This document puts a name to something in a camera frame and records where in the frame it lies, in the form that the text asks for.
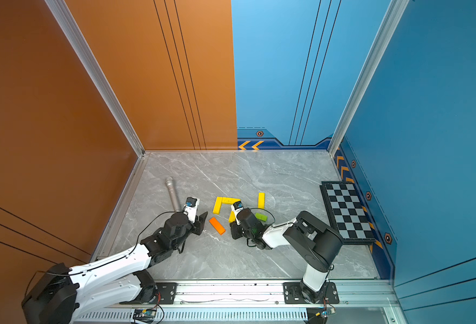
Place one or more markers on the left circuit board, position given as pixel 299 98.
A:
pixel 144 316

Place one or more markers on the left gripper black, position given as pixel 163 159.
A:
pixel 199 225

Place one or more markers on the black white chessboard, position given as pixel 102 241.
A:
pixel 346 213

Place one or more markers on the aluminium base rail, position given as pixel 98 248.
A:
pixel 259 301

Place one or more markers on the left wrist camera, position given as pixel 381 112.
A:
pixel 190 208

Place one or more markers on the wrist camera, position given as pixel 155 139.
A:
pixel 190 208
pixel 236 207

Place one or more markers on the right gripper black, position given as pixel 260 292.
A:
pixel 233 228

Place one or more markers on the green block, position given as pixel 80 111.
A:
pixel 261 217

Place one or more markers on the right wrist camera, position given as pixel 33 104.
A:
pixel 236 207

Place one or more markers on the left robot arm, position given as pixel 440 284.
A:
pixel 63 294

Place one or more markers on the grey microphone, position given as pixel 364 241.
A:
pixel 170 185

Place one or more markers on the orange block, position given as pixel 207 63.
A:
pixel 217 226

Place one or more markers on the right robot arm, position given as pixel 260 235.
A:
pixel 317 243

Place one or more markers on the circuit board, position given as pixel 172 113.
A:
pixel 144 316
pixel 319 315

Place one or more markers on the yellow block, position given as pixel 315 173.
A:
pixel 217 205
pixel 229 201
pixel 232 217
pixel 261 200

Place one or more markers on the right circuit board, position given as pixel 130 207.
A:
pixel 319 315

